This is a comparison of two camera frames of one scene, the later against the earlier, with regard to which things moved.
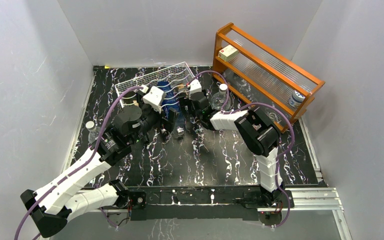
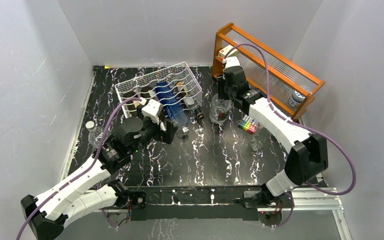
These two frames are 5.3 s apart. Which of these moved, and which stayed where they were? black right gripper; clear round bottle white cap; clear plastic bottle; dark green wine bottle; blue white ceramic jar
Moved: black right gripper
Stayed: dark green wine bottle; clear round bottle white cap; clear plastic bottle; blue white ceramic jar
